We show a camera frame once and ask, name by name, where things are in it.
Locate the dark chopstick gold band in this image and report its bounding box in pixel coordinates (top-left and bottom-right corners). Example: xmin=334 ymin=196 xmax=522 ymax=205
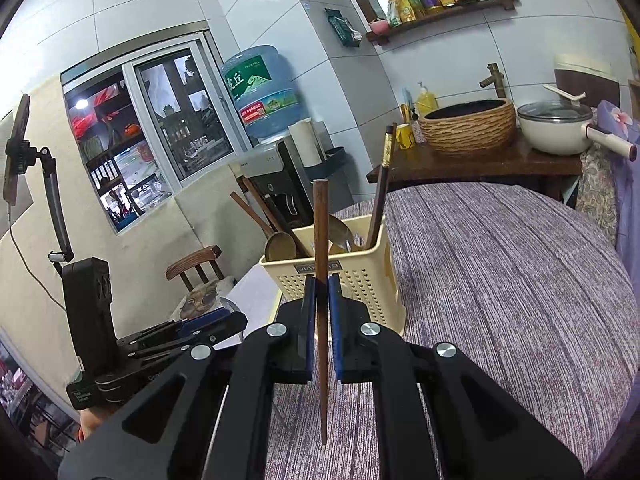
xmin=364 ymin=122 xmax=397 ymax=249

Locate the dark wooden side table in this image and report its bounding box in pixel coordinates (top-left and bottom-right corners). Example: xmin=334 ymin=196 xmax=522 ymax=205
xmin=390 ymin=133 xmax=582 ymax=200

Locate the brown wooden chopstick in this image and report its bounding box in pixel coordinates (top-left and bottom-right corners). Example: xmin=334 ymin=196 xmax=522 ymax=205
xmin=312 ymin=179 xmax=329 ymax=445

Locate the person's hand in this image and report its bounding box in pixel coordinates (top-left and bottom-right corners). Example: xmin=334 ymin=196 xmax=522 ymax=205
xmin=77 ymin=404 xmax=118 ymax=442

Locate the green hanging packet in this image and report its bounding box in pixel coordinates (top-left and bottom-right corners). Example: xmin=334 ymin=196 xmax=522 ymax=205
xmin=324 ymin=8 xmax=362 ymax=48

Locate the brass faucet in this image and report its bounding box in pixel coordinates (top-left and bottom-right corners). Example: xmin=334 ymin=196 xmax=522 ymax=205
xmin=478 ymin=63 xmax=506 ymax=99

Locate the silver metal spoon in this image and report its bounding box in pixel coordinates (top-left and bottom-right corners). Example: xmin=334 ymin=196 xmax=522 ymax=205
xmin=329 ymin=214 xmax=355 ymax=252

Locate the wooden chair with cat cushion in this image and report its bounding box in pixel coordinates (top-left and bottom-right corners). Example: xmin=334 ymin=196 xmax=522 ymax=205
xmin=165 ymin=245 xmax=236 ymax=321

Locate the white brown rice cooker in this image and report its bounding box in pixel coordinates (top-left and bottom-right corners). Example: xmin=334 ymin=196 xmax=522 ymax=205
xmin=553 ymin=53 xmax=620 ymax=107

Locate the sliding glass window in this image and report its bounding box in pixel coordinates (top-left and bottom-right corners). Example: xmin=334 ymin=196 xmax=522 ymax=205
xmin=61 ymin=28 xmax=250 ymax=233

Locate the cream perforated utensil holder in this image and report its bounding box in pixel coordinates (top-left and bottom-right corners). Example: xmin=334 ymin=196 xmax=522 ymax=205
xmin=259 ymin=219 xmax=407 ymax=335

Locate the purple floral cloth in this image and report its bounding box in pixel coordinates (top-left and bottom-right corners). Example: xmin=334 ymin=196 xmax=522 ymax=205
xmin=597 ymin=101 xmax=640 ymax=284

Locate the silver black water dispenser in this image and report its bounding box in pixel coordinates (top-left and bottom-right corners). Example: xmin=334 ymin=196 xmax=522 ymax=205
xmin=240 ymin=133 xmax=354 ymax=229

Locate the white pot with lid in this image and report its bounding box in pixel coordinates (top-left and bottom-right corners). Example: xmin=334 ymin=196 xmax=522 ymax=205
xmin=516 ymin=101 xmax=638 ymax=162

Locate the blue water jug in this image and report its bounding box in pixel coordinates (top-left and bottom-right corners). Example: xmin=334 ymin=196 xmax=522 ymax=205
xmin=221 ymin=44 xmax=307 ymax=142

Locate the golden spoon wooden handle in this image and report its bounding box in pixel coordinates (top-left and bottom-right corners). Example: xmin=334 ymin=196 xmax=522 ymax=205
xmin=230 ymin=191 xmax=297 ymax=262

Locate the yellow soap bottle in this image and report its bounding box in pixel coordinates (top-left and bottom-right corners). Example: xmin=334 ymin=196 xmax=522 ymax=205
xmin=416 ymin=81 xmax=439 ymax=118

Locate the yellow mug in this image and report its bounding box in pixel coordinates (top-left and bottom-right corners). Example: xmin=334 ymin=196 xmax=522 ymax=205
xmin=396 ymin=122 xmax=416 ymax=151

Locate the purple striped tablecloth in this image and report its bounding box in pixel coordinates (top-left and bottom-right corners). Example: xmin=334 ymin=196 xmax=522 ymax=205
xmin=219 ymin=181 xmax=637 ymax=480

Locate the woven basin sink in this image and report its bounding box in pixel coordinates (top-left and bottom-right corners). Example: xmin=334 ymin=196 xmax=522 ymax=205
xmin=418 ymin=99 xmax=516 ymax=155

